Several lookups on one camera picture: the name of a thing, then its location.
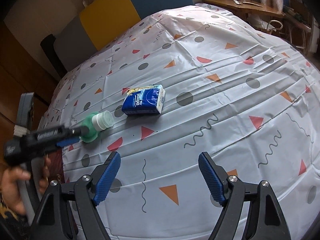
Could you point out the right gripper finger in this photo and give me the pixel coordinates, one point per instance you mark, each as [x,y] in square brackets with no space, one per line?
[214,177]
[103,177]

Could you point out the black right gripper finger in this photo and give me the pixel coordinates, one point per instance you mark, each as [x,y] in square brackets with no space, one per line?
[79,131]

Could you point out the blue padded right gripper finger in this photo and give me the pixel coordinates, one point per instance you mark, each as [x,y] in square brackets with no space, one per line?
[68,142]

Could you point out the green silicone travel bottle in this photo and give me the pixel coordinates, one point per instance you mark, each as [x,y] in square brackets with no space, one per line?
[96,123]

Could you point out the blue tissue pack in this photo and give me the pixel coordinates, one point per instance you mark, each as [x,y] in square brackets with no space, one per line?
[144,100]

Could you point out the person left hand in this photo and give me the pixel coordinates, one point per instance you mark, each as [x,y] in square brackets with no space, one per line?
[9,188]

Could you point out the black rolled mat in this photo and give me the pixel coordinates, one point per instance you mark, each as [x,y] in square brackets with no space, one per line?
[47,45]

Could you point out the patterned white tablecloth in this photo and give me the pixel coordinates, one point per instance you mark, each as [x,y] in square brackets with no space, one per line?
[249,99]

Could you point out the grey yellow blue sofa backrest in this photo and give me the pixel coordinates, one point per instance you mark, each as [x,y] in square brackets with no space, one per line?
[100,23]

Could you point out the wooden side shelf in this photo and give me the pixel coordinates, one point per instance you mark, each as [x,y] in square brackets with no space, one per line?
[245,8]

